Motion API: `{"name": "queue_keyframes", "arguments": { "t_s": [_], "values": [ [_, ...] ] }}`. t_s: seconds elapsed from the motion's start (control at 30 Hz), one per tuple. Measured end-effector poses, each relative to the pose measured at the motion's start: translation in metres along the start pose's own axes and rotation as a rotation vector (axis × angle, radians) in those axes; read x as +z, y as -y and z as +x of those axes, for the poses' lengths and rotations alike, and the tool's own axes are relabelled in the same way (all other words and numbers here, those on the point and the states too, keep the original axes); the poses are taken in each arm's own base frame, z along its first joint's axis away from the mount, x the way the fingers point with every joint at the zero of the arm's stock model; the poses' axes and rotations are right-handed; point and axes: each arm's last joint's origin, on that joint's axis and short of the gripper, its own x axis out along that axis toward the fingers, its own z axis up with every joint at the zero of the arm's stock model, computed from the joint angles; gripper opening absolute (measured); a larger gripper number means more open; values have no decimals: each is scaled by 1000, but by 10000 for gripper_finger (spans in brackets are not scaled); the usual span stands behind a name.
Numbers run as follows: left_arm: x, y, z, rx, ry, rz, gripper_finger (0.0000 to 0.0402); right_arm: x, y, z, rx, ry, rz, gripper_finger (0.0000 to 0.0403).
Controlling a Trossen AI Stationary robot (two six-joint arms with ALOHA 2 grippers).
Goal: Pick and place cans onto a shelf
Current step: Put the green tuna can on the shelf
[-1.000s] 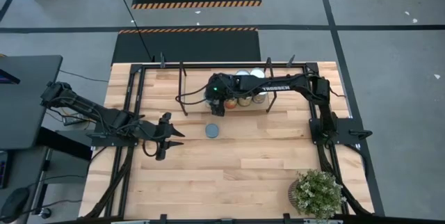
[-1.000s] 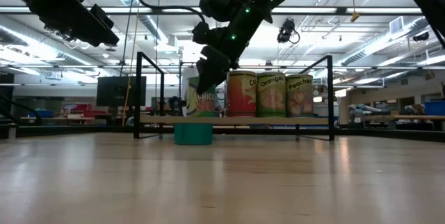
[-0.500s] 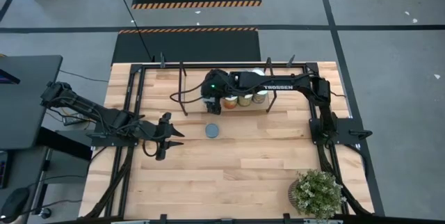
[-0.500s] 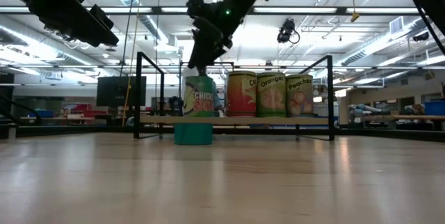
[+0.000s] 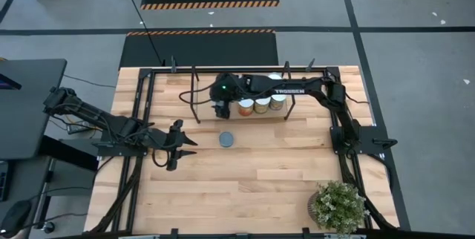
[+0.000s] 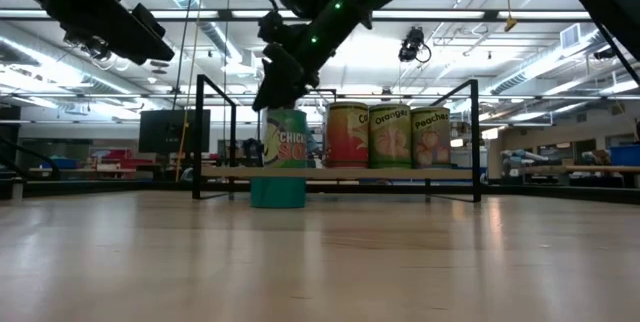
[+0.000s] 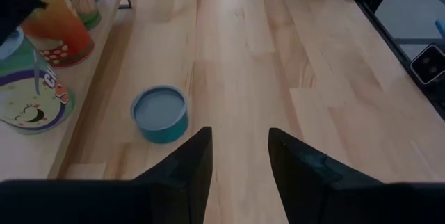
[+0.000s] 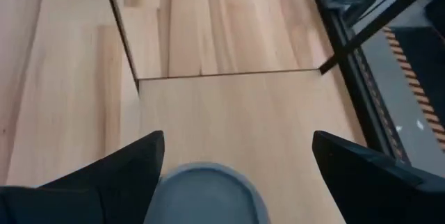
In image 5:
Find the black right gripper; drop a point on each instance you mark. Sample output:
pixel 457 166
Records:
pixel 224 92

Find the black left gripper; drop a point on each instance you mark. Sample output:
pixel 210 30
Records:
pixel 161 139

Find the orange red corn can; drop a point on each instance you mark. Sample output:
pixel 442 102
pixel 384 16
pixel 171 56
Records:
pixel 245 109

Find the orange pineapple can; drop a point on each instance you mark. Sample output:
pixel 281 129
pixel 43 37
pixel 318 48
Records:
pixel 262 107

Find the green can with pink picture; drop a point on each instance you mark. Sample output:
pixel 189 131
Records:
pixel 277 103

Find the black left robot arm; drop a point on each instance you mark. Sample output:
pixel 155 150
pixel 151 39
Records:
pixel 85 111

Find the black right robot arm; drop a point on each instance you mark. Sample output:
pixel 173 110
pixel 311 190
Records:
pixel 297 87

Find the teal bowl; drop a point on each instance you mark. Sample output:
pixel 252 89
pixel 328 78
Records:
pixel 226 139

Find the potted green plant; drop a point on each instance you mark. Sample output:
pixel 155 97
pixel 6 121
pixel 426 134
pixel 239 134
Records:
pixel 339 205

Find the black desk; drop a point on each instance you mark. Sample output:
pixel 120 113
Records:
pixel 29 113

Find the black table base frame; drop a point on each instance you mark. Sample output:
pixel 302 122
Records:
pixel 241 70

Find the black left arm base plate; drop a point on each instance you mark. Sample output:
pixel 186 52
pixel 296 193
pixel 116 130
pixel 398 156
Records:
pixel 118 152

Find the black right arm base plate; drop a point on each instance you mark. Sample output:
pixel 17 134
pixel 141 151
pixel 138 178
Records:
pixel 371 139

